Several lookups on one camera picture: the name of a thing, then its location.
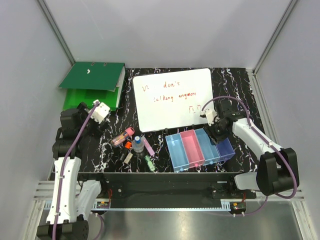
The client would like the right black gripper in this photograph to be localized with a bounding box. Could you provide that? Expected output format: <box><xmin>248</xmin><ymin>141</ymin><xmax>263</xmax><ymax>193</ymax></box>
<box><xmin>202</xmin><ymin>118</ymin><xmax>231</xmax><ymax>146</ymax></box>

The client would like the light blue bin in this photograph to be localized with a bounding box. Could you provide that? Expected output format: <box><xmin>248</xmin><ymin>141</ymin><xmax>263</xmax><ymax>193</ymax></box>
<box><xmin>165</xmin><ymin>133</ymin><xmax>190</xmax><ymax>172</ymax></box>
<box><xmin>195</xmin><ymin>128</ymin><xmax>221</xmax><ymax>166</ymax></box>

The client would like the pink bin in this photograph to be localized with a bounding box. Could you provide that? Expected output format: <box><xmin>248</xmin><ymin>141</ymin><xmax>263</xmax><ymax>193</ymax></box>
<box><xmin>180</xmin><ymin>130</ymin><xmax>205</xmax><ymax>168</ymax></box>

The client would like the white dry-erase board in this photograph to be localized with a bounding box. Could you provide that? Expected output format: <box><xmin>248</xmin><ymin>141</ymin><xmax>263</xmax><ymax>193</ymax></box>
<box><xmin>132</xmin><ymin>68</ymin><xmax>214</xmax><ymax>133</ymax></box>

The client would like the small clear glue bottle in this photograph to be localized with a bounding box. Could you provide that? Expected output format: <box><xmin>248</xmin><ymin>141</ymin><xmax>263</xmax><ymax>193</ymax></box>
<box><xmin>132</xmin><ymin>136</ymin><xmax>145</xmax><ymax>153</ymax></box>

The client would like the purple bin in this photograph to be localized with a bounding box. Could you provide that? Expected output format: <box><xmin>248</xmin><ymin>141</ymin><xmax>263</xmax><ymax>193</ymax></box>
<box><xmin>216</xmin><ymin>138</ymin><xmax>235</xmax><ymax>162</ymax></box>

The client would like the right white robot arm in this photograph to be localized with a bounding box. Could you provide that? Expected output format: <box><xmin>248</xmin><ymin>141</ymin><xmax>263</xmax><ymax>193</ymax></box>
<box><xmin>200</xmin><ymin>96</ymin><xmax>300</xmax><ymax>199</ymax></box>

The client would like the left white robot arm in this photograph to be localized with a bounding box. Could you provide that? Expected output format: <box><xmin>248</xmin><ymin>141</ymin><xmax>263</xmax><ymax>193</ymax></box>
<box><xmin>36</xmin><ymin>100</ymin><xmax>110</xmax><ymax>240</ymax></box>

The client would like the light green folder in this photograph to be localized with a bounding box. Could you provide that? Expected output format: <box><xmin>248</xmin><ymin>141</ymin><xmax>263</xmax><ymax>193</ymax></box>
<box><xmin>62</xmin><ymin>87</ymin><xmax>121</xmax><ymax>111</ymax></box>

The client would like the pink transparent stapler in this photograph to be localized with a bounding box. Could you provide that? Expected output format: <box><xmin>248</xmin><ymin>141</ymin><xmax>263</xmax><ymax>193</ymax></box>
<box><xmin>110</xmin><ymin>127</ymin><xmax>135</xmax><ymax>148</ymax></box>

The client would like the black marble pattern mat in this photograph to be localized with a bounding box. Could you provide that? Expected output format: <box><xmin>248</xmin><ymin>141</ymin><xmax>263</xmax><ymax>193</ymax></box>
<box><xmin>79</xmin><ymin>67</ymin><xmax>264</xmax><ymax>173</ymax></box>

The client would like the orange black marker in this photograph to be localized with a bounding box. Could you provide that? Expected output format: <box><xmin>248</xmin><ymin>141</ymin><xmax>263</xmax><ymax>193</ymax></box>
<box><xmin>119</xmin><ymin>141</ymin><xmax>132</xmax><ymax>162</ymax></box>

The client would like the beige correction tape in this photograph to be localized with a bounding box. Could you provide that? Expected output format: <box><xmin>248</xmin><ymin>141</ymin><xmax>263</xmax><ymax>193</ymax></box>
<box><xmin>123</xmin><ymin>152</ymin><xmax>133</xmax><ymax>164</ymax></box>

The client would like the pink eraser stick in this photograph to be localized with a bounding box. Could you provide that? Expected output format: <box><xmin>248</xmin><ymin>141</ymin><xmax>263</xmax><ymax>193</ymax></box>
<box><xmin>143</xmin><ymin>137</ymin><xmax>155</xmax><ymax>157</ymax></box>

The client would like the left circuit board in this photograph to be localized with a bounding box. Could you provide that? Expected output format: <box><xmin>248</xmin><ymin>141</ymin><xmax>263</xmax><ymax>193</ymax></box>
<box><xmin>96</xmin><ymin>200</ymin><xmax>110</xmax><ymax>209</ymax></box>

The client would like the circuit board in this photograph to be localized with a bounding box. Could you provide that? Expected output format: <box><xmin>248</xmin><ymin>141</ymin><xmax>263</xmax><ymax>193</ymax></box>
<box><xmin>96</xmin><ymin>200</ymin><xmax>110</xmax><ymax>209</ymax></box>
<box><xmin>232</xmin><ymin>201</ymin><xmax>247</xmax><ymax>210</ymax></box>

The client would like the green white correction tape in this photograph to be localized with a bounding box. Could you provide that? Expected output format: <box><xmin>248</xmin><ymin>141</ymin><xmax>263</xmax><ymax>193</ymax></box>
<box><xmin>144</xmin><ymin>155</ymin><xmax>156</xmax><ymax>172</ymax></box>

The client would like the right circuit board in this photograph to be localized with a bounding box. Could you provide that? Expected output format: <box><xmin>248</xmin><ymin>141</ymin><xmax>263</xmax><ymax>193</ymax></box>
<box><xmin>232</xmin><ymin>201</ymin><xmax>247</xmax><ymax>210</ymax></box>

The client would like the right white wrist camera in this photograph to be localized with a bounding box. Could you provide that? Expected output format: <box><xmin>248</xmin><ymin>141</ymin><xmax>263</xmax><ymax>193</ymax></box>
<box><xmin>200</xmin><ymin>109</ymin><xmax>217</xmax><ymax>126</ymax></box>

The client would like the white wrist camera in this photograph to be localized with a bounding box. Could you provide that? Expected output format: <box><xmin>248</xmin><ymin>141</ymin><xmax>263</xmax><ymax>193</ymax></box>
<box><xmin>200</xmin><ymin>109</ymin><xmax>217</xmax><ymax>126</ymax></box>
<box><xmin>89</xmin><ymin>99</ymin><xmax>111</xmax><ymax>124</ymax></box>

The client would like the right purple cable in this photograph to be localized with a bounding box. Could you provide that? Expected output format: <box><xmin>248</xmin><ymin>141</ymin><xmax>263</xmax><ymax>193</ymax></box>
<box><xmin>201</xmin><ymin>96</ymin><xmax>300</xmax><ymax>218</ymax></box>

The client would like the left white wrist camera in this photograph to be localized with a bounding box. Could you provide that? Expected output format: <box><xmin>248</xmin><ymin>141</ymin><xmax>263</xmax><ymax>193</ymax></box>
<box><xmin>89</xmin><ymin>99</ymin><xmax>111</xmax><ymax>124</ymax></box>

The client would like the green ring binder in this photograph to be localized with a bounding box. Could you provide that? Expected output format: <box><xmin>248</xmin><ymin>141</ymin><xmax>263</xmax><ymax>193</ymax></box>
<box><xmin>58</xmin><ymin>61</ymin><xmax>126</xmax><ymax>109</ymax></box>

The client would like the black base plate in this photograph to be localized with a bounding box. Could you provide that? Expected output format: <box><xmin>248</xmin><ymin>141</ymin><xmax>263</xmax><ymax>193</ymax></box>
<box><xmin>78</xmin><ymin>172</ymin><xmax>257</xmax><ymax>211</ymax></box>

